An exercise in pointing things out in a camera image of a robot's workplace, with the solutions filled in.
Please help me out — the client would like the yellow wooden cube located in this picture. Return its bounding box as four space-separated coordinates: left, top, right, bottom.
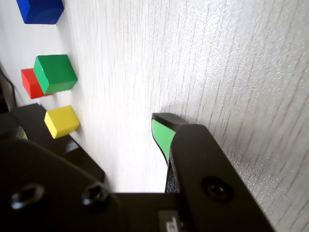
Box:
44 105 81 139

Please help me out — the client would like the red wooden cube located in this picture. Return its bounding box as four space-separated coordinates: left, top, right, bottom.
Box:
21 68 53 99

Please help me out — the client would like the blue wooden cube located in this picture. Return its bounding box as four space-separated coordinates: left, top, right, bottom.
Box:
16 0 65 25

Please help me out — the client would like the green wooden cube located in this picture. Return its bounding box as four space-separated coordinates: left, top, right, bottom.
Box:
33 54 78 95

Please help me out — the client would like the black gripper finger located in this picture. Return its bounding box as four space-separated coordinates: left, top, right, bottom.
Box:
0 140 131 232
151 113 276 232

